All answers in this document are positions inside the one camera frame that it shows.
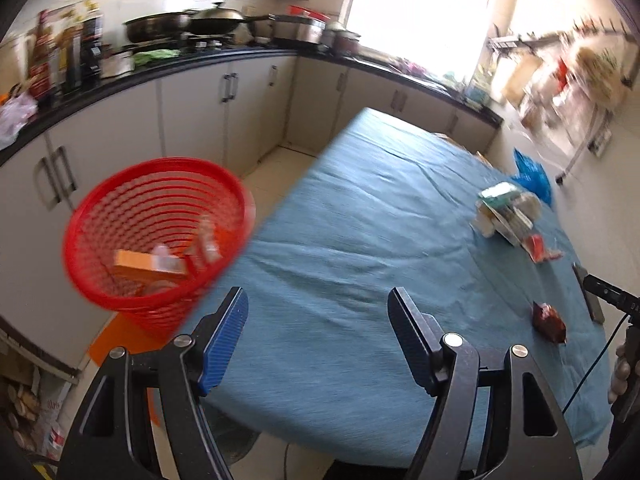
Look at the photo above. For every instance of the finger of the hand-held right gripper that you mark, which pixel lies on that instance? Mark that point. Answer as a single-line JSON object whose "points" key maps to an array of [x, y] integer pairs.
{"points": [[607, 292]]}

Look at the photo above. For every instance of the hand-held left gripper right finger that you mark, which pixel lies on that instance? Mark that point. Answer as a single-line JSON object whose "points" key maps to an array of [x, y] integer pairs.
{"points": [[412, 340]]}

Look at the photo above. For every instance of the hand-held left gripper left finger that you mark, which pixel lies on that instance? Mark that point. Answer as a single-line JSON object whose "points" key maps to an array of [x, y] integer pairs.
{"points": [[225, 340]]}

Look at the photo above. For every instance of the red white wrapper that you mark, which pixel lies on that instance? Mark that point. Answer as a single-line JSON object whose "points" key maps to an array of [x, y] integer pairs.
{"points": [[537, 249]]}

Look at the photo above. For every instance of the orange cardboard box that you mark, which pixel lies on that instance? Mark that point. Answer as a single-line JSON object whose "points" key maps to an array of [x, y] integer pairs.
{"points": [[140, 265]]}

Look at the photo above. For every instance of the white sock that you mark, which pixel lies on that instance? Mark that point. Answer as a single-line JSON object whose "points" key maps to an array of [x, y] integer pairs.
{"points": [[527, 205]]}

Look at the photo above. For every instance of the red mesh basket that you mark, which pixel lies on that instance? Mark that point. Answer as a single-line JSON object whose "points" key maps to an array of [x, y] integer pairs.
{"points": [[150, 190]]}

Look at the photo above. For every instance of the person's right hand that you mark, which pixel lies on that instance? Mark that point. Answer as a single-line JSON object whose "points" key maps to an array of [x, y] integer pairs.
{"points": [[620, 375]]}

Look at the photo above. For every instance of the dark smartphone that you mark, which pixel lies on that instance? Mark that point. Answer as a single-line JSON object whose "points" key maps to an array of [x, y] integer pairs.
{"points": [[590, 295]]}

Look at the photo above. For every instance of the red brown snack packet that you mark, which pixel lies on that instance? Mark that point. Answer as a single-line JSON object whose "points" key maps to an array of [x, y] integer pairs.
{"points": [[547, 320]]}

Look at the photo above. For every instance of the orange floor mat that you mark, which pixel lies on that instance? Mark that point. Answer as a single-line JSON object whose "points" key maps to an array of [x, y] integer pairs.
{"points": [[115, 340]]}

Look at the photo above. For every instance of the blue tablecloth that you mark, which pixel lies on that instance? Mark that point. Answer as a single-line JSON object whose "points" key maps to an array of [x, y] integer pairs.
{"points": [[375, 220]]}

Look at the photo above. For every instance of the white grey medicine box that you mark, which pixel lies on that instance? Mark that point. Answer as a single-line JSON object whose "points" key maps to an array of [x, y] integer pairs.
{"points": [[495, 222]]}

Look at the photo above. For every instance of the blue plastic bag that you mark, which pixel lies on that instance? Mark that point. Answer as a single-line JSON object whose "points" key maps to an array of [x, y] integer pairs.
{"points": [[532, 175]]}

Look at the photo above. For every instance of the green white box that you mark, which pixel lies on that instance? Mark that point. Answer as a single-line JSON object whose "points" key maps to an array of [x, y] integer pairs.
{"points": [[500, 194]]}

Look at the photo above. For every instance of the white printed bag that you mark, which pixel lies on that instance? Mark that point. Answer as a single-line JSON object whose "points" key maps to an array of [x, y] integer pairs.
{"points": [[52, 420]]}

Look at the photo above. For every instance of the hanging plastic food bags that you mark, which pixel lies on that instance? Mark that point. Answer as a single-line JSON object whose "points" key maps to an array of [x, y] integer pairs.
{"points": [[560, 75]]}

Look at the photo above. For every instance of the grey kitchen base cabinets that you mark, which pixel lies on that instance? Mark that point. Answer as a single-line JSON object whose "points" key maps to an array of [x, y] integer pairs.
{"points": [[195, 110]]}

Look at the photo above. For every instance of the teal box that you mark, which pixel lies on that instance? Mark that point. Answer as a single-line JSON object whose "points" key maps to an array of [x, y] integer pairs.
{"points": [[479, 96]]}

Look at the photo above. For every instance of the black kitchen countertop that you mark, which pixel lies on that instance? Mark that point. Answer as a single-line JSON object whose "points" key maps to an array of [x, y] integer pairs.
{"points": [[100, 91]]}

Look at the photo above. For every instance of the green cloth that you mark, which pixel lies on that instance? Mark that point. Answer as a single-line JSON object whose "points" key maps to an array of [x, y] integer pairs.
{"points": [[155, 57]]}

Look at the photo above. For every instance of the gas stove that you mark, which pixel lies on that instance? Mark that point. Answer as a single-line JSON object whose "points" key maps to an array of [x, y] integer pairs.
{"points": [[200, 45]]}

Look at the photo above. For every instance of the white condiment box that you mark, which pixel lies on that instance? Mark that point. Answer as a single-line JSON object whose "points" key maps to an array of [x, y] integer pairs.
{"points": [[117, 64]]}

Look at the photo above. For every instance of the pink white plastic bag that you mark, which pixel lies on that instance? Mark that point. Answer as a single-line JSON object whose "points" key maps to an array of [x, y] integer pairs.
{"points": [[17, 115]]}

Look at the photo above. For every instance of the dark cooking pot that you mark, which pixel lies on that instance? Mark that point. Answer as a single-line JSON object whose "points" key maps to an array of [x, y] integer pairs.
{"points": [[342, 37]]}

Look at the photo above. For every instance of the large dark soy sauce bottle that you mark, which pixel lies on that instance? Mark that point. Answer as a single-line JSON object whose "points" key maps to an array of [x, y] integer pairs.
{"points": [[92, 50]]}

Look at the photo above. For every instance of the steel cooking pot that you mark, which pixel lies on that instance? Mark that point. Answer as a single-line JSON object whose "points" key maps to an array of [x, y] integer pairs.
{"points": [[300, 30]]}

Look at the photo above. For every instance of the dark round wok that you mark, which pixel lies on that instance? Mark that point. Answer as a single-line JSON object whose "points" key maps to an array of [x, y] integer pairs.
{"points": [[155, 27]]}

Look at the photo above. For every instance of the yellow cap oil bottle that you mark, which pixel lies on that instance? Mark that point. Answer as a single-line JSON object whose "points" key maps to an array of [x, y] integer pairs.
{"points": [[69, 60]]}

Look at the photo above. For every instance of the kitchen window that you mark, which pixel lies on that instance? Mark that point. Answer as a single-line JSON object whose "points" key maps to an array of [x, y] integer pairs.
{"points": [[415, 15]]}

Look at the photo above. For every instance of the brown sauce bottle red label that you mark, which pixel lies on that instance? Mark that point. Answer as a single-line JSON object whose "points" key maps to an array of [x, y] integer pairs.
{"points": [[42, 65]]}

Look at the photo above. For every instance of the red lid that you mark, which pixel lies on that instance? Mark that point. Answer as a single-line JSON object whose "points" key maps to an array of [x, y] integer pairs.
{"points": [[305, 11]]}

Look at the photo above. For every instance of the wall power socket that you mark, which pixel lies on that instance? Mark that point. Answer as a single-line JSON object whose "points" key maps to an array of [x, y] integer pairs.
{"points": [[600, 141]]}

